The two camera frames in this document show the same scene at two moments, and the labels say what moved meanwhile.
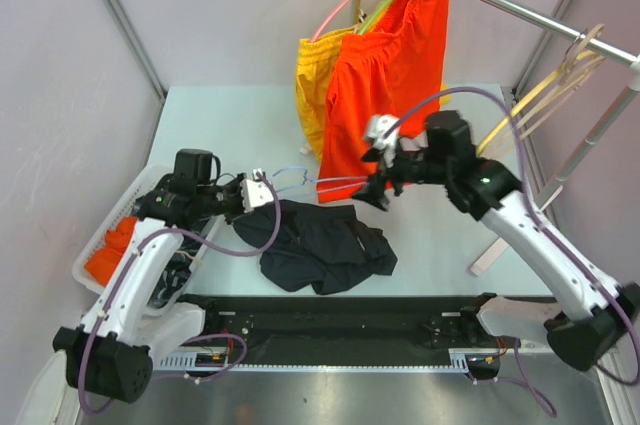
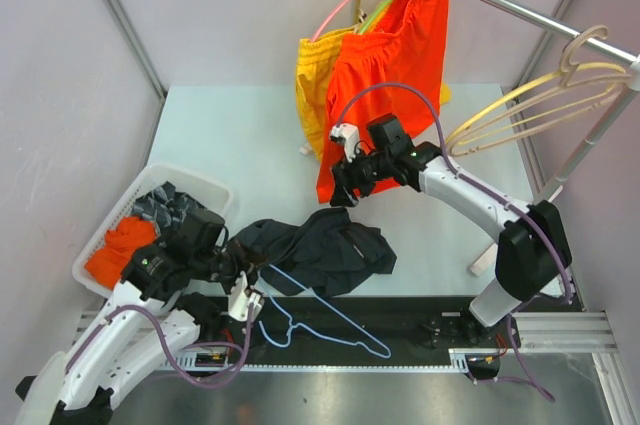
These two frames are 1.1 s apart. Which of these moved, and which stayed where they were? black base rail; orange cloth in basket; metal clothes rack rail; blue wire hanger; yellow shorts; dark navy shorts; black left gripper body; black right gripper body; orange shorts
Moved: black right gripper body; dark navy shorts; blue wire hanger; black left gripper body
Stayed: orange shorts; black base rail; yellow shorts; metal clothes rack rail; orange cloth in basket
